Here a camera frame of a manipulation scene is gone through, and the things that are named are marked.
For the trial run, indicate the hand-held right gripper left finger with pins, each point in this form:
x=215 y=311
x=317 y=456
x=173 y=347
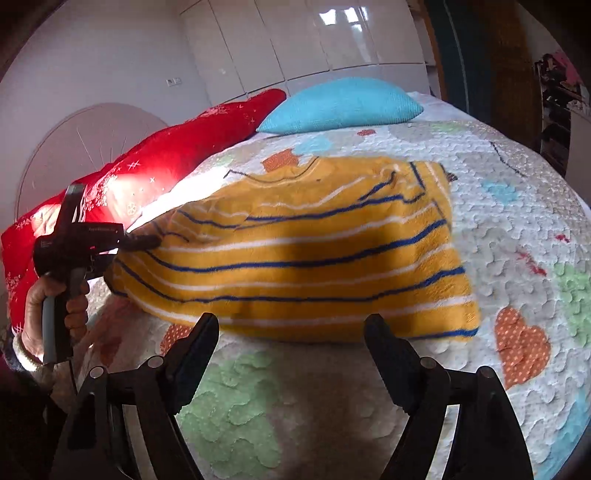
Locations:
x=198 y=355

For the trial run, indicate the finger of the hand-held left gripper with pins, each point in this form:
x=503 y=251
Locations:
x=143 y=242

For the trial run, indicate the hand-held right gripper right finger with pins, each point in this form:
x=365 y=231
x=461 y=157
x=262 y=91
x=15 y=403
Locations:
x=388 y=355

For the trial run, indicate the yellow striped sweater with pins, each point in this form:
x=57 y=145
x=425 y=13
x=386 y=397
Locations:
x=300 y=240

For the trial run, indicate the person's left forearm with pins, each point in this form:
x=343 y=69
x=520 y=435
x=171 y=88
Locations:
x=18 y=383

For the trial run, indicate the pink clothes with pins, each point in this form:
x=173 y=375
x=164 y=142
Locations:
x=565 y=67

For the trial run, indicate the red pillow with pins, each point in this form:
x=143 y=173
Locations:
x=152 y=161

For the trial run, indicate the white round headboard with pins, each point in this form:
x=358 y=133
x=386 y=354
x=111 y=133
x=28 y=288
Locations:
x=83 y=138

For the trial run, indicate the printed dotted quilt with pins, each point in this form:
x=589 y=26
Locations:
x=485 y=221

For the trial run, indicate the blue knitted pillow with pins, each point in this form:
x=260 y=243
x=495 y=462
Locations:
x=341 y=106

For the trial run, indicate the shoe rack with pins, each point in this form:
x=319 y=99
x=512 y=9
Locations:
x=561 y=120

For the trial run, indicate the teal curtain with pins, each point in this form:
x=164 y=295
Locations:
x=457 y=55

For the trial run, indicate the brown wooden door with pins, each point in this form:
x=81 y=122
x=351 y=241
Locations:
x=503 y=69

